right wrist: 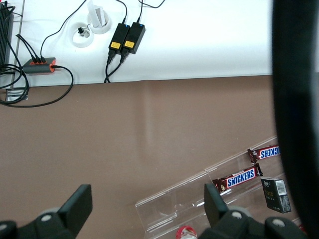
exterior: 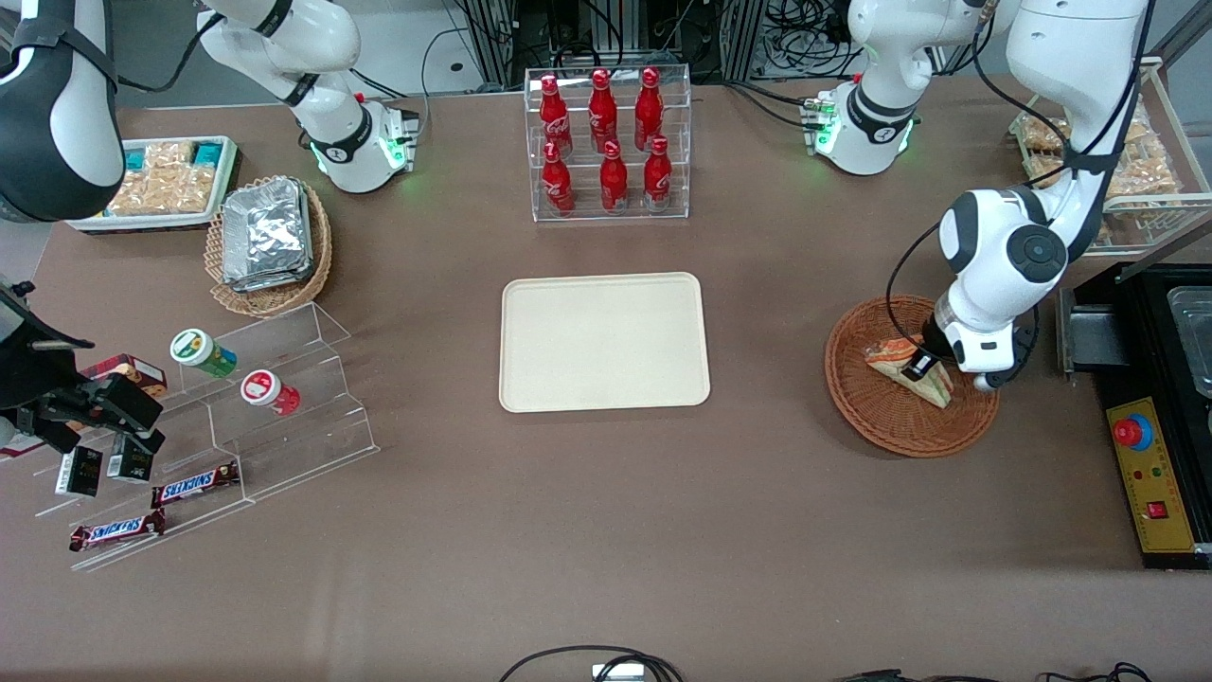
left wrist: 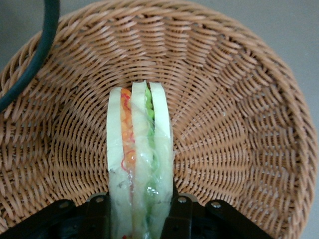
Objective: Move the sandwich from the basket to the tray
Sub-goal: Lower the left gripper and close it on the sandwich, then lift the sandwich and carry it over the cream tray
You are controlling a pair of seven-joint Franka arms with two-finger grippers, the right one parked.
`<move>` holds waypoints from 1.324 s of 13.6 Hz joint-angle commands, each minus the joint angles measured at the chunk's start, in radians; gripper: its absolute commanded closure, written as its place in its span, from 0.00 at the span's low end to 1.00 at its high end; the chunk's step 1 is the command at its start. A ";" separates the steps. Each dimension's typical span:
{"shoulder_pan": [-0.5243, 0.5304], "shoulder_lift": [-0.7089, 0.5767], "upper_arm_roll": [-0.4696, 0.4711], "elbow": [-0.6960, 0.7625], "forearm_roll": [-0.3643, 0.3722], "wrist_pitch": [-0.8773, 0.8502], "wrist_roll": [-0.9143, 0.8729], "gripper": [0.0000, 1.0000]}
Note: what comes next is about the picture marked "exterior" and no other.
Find black looped cable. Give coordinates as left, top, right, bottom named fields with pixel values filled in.
left=499, top=646, right=683, bottom=682

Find oval tan wicker basket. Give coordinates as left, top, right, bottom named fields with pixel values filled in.
left=205, top=175, right=334, bottom=318

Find white snack tray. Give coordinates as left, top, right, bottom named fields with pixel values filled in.
left=66, top=135, right=241, bottom=234

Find silver foil pack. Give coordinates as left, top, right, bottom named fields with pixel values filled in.
left=227, top=265, right=315, bottom=294
left=221, top=177, right=313, bottom=283

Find red lid cup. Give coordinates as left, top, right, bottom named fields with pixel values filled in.
left=240, top=369, right=301, bottom=418

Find grey metal chute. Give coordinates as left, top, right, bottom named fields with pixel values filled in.
left=1056, top=287, right=1132, bottom=377

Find aluminium frame rack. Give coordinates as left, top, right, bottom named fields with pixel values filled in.
left=454, top=0, right=768, bottom=86

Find yellow control panel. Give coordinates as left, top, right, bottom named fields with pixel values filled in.
left=1106, top=396, right=1196, bottom=555

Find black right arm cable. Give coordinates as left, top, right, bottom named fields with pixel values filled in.
left=109, top=9, right=228, bottom=96

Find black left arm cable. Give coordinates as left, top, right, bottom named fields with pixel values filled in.
left=883, top=0, right=1156, bottom=351

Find white wire rack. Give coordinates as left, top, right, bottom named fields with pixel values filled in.
left=1008, top=57, right=1212, bottom=259

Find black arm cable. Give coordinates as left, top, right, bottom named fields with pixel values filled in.
left=883, top=0, right=1156, bottom=351
left=109, top=9, right=228, bottom=96

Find small black box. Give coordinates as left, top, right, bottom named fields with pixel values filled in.
left=54, top=445, right=103, bottom=498
left=106, top=434, right=155, bottom=483

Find steel pan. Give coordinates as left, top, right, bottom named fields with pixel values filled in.
left=1167, top=286, right=1212, bottom=399

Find black machine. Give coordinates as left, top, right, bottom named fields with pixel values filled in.
left=1056, top=260, right=1212, bottom=571

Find clear acrylic bottle rack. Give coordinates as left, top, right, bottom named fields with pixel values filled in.
left=524, top=64, right=692, bottom=224

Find brown chocolate box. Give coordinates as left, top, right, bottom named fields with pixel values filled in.
left=80, top=353, right=169, bottom=399

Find black base cables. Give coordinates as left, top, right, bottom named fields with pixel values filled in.
left=720, top=79, right=817, bottom=131

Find red cola bottle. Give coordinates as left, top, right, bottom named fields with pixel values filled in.
left=539, top=75, right=573, bottom=157
left=541, top=141, right=575, bottom=217
left=588, top=68, right=618, bottom=153
left=633, top=66, right=664, bottom=151
left=643, top=135, right=673, bottom=211
left=599, top=140, right=629, bottom=214

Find black cable bundle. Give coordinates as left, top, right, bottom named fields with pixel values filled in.
left=757, top=0, right=863, bottom=77

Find beige rectangular tray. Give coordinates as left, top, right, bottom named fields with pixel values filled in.
left=499, top=272, right=711, bottom=414

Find triangle sandwich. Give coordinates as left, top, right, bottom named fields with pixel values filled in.
left=862, top=336, right=954, bottom=410

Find clear acrylic stepped display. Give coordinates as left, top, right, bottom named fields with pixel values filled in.
left=33, top=301, right=382, bottom=573

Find green lid cup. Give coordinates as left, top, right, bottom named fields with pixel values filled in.
left=169, top=328, right=239, bottom=379

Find round brown wicker basket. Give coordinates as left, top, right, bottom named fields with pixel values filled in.
left=824, top=295, right=1002, bottom=459

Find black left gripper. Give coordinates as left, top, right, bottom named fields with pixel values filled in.
left=900, top=317, right=953, bottom=382

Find snickers chocolate bar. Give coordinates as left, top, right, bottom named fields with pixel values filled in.
left=151, top=460, right=241, bottom=509
left=68, top=509, right=167, bottom=553

